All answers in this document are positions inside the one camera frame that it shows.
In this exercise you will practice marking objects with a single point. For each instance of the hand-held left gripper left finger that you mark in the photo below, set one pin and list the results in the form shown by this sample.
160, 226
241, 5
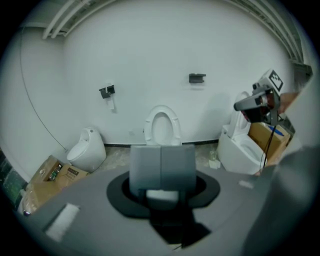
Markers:
146, 167

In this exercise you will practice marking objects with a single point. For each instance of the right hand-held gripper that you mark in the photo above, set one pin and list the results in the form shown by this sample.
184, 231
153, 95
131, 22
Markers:
250, 102

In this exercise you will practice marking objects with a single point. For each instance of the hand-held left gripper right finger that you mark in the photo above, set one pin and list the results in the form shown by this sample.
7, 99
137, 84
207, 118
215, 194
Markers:
177, 167

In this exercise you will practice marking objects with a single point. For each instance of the white oval toilet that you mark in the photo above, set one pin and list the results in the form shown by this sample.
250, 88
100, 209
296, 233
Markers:
162, 125

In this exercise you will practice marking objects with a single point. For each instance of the person's right forearm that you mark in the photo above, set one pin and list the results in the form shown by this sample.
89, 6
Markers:
288, 101

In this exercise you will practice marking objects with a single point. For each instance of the square-sided white toilet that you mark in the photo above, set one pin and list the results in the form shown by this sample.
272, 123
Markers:
232, 152

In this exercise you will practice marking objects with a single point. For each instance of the person's right hand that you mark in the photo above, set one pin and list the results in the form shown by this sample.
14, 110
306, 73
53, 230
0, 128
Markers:
268, 101

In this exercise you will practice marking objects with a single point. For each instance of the plain cardboard box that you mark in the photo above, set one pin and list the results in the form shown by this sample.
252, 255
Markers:
257, 135

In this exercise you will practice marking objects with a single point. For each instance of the white paper strip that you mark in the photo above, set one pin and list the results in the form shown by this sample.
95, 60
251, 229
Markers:
214, 164

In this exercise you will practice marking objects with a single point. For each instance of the pale green plastic object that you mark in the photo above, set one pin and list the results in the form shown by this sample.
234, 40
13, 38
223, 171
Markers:
212, 155

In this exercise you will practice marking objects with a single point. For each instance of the blue plastic item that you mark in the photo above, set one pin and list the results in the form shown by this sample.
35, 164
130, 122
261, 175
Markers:
276, 131

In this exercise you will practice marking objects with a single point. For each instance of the large torn cardboard box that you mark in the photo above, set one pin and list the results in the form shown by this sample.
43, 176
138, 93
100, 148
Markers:
71, 173

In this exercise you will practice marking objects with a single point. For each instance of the white ceiling pipes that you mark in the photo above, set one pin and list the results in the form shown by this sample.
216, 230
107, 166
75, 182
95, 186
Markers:
53, 25

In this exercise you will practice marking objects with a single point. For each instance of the black wall shelf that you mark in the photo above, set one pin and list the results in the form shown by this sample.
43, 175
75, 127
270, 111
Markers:
196, 78

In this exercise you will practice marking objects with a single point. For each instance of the metal ceiling rail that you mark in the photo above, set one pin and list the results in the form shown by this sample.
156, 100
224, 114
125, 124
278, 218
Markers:
287, 37

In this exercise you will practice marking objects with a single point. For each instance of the black wall paper holder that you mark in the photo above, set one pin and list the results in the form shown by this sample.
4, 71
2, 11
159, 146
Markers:
107, 90

